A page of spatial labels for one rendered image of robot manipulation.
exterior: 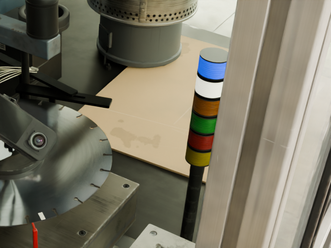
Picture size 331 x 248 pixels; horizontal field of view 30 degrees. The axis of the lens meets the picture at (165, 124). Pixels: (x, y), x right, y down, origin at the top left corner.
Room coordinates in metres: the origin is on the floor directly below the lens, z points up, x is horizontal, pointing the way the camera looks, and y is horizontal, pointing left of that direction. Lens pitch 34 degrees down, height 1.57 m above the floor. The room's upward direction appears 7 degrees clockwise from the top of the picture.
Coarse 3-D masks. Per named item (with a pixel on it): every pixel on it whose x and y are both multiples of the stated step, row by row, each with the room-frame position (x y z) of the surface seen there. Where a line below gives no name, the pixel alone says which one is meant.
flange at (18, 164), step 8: (16, 152) 0.76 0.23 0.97; (0, 160) 0.74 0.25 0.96; (8, 160) 0.74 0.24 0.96; (16, 160) 0.75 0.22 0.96; (24, 160) 0.75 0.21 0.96; (0, 168) 0.72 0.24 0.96; (8, 168) 0.73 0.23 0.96; (16, 168) 0.73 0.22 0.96; (24, 168) 0.73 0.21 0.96; (32, 168) 0.74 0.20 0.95
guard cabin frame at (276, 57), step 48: (240, 0) 0.30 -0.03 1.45; (288, 0) 0.30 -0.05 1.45; (240, 48) 0.29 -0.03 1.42; (288, 48) 0.28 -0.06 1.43; (240, 96) 0.29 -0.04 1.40; (288, 96) 0.28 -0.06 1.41; (240, 144) 0.29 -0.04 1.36; (288, 144) 0.28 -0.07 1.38; (240, 192) 0.30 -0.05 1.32; (288, 192) 0.31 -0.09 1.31; (240, 240) 0.29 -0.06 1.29
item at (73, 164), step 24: (48, 120) 0.88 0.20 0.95; (72, 120) 0.89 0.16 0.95; (72, 144) 0.82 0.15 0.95; (96, 144) 0.83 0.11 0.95; (48, 168) 0.75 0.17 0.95; (72, 168) 0.76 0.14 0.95; (96, 168) 0.76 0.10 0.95; (0, 192) 0.68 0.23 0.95; (24, 192) 0.69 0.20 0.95; (48, 192) 0.69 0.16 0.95; (72, 192) 0.70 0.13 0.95; (0, 216) 0.63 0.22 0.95; (24, 216) 0.64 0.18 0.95; (48, 216) 0.64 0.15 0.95
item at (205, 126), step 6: (192, 114) 0.79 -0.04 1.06; (192, 120) 0.78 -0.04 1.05; (198, 120) 0.78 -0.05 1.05; (204, 120) 0.77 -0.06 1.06; (210, 120) 0.77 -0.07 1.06; (216, 120) 0.78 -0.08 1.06; (192, 126) 0.78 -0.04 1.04; (198, 126) 0.78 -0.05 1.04; (204, 126) 0.77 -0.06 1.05; (210, 126) 0.77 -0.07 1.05; (198, 132) 0.77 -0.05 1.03; (204, 132) 0.77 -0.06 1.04; (210, 132) 0.77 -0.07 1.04
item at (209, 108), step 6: (198, 96) 0.78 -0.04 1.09; (198, 102) 0.78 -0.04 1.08; (204, 102) 0.77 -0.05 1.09; (210, 102) 0.77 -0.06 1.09; (216, 102) 0.78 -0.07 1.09; (192, 108) 0.79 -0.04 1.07; (198, 108) 0.78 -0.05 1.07; (204, 108) 0.77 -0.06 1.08; (210, 108) 0.77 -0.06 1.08; (216, 108) 0.78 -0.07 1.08; (198, 114) 0.78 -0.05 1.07; (204, 114) 0.77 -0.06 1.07; (210, 114) 0.77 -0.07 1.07; (216, 114) 0.78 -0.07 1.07
